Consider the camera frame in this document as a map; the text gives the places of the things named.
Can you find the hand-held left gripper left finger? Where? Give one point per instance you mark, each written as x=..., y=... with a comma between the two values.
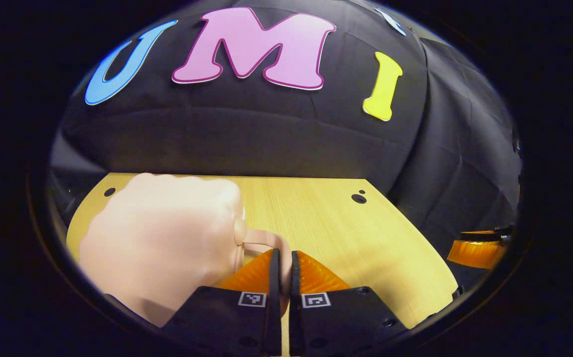
x=275, y=297

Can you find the pale pink suitcase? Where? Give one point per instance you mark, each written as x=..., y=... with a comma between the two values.
x=162, y=238

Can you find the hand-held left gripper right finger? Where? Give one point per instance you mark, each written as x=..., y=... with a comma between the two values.
x=295, y=307

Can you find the black backdrop cloth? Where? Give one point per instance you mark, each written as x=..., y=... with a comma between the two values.
x=266, y=134

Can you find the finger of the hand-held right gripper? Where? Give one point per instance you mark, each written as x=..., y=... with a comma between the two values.
x=475, y=253

